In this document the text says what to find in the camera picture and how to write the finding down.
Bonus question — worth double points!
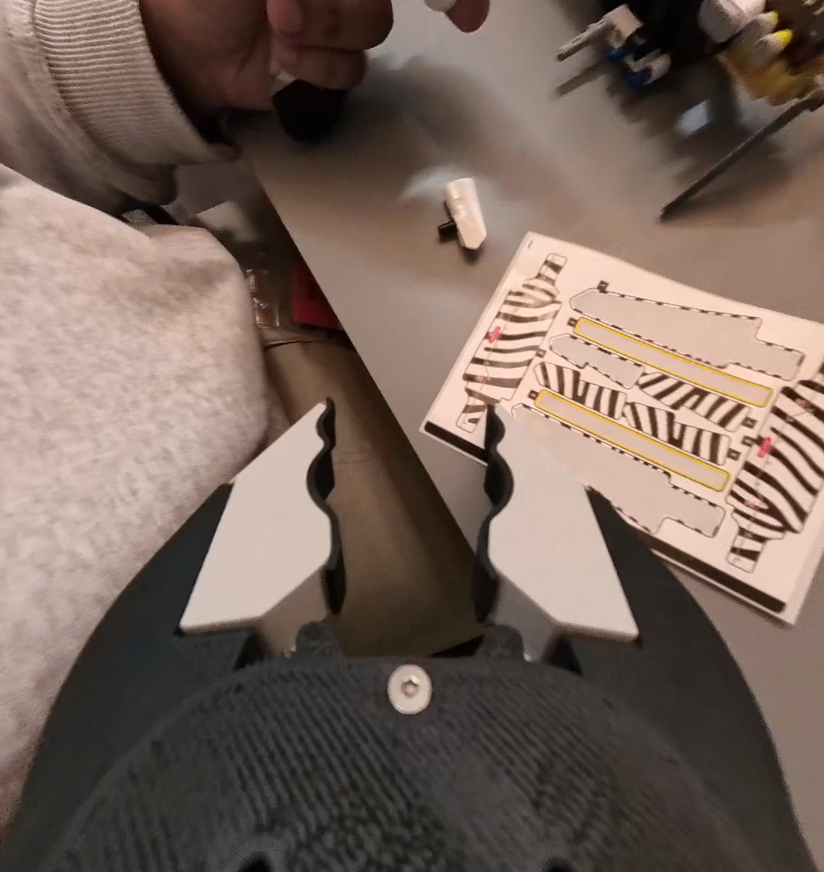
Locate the person's left forearm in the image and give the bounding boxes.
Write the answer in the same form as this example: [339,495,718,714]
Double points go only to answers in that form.
[0,0,244,213]

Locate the person's left hand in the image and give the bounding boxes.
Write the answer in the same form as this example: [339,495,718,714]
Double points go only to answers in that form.
[139,0,492,115]

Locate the zebra striped lego helicopter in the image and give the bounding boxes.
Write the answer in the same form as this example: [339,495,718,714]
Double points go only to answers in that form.
[555,0,824,222]

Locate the person's grey hoodie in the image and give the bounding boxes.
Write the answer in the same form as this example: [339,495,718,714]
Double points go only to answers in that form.
[0,153,292,852]

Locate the dark red object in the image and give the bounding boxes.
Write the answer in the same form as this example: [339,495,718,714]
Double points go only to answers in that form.
[247,255,348,345]

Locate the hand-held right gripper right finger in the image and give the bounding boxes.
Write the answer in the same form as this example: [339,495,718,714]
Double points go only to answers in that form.
[473,407,642,662]

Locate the white lego piece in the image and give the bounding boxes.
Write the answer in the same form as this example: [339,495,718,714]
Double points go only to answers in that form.
[438,177,489,252]

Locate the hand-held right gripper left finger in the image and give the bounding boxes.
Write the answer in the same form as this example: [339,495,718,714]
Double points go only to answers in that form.
[179,398,348,656]

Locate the person's khaki trousers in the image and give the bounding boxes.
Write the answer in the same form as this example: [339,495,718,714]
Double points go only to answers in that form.
[262,327,484,660]

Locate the zebra sticker sheet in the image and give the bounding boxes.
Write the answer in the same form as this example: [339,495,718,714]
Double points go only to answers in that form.
[419,232,824,628]

